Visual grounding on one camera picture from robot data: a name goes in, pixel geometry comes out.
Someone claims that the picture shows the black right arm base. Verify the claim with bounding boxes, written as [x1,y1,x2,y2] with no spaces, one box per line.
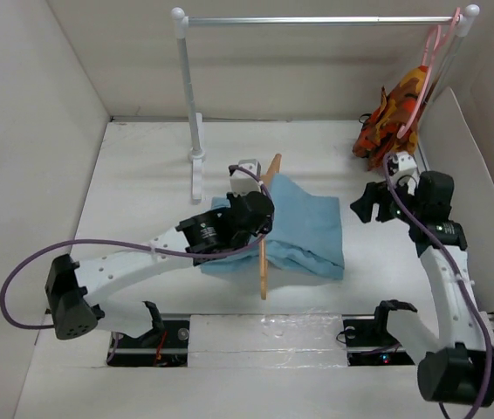
[336,314,414,367]

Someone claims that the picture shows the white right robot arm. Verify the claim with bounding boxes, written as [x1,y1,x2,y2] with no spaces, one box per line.
[350,169,494,417]

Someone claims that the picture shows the white metal clothes rack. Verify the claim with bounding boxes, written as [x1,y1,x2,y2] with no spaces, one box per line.
[170,3,482,205]

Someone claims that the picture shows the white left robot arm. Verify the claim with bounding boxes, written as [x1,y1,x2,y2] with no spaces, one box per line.
[45,191,274,347]

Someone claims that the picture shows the pink plastic clothes hanger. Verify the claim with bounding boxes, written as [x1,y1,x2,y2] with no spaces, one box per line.
[396,7,461,139]

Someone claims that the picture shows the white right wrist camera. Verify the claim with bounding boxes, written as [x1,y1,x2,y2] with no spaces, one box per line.
[387,152,417,180]

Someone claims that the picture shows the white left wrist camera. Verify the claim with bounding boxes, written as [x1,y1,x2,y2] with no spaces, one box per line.
[230,159,261,196]

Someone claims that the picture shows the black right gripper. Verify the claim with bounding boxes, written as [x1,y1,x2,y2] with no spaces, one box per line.
[348,172,422,224]

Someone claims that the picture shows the light blue trousers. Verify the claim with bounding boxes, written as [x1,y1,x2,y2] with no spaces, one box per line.
[200,173,346,281]

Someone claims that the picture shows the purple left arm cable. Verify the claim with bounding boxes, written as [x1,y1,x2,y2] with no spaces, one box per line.
[1,163,274,363]

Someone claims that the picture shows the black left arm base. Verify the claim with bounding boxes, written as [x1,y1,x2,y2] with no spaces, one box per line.
[106,314,190,367]

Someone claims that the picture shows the orange camouflage garment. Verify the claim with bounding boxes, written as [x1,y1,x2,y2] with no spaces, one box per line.
[353,65,426,170]

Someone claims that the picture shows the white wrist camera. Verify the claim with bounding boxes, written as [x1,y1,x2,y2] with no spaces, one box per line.
[387,152,417,180]
[230,159,261,196]

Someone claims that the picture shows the wooden clothes hanger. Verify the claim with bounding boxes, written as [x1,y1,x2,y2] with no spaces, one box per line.
[259,154,282,300]

